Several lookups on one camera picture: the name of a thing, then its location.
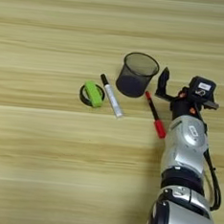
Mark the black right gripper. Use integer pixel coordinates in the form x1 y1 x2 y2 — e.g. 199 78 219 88
153 66 223 125

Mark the black mesh pen cup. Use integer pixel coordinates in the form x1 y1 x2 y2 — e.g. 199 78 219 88
114 50 161 101

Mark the white marker with black cap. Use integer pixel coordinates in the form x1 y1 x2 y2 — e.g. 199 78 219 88
97 73 127 120

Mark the black tape roll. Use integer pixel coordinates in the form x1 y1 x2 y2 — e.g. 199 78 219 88
78 81 106 109

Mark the red and black marker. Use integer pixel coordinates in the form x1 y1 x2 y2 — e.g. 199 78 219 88
141 90 170 140

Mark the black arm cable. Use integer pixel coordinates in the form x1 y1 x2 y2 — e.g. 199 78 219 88
197 148 224 213

